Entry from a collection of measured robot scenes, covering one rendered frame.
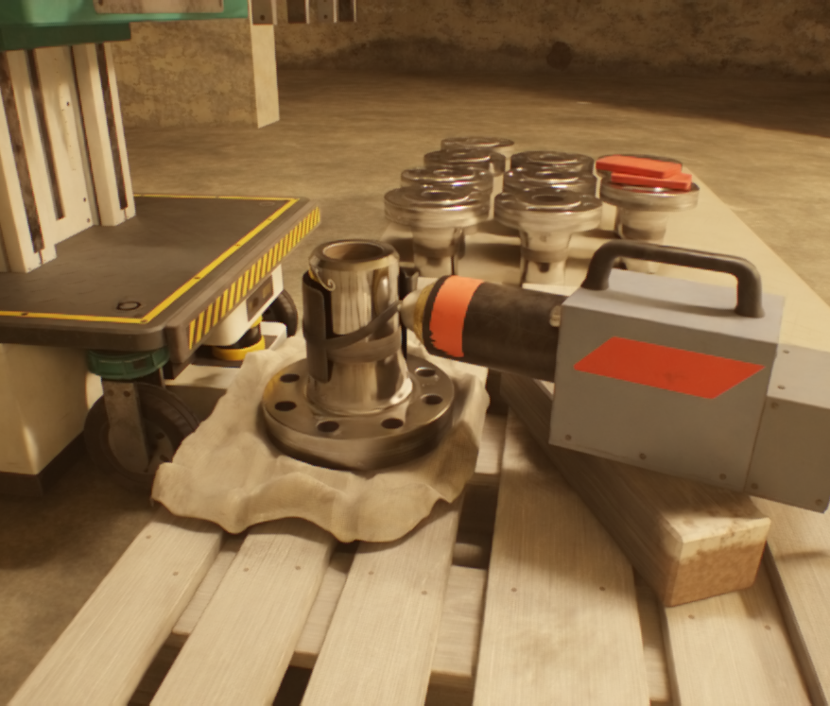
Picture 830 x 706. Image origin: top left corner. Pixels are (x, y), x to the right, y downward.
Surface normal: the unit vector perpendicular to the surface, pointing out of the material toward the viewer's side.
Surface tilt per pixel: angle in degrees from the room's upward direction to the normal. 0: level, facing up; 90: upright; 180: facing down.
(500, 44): 89
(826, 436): 90
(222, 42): 90
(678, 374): 90
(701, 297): 0
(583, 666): 0
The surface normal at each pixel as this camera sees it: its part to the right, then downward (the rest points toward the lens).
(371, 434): 0.00, -0.90
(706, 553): 0.26, 0.41
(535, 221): -0.39, 0.40
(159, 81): -0.18, 0.42
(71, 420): 0.99, 0.06
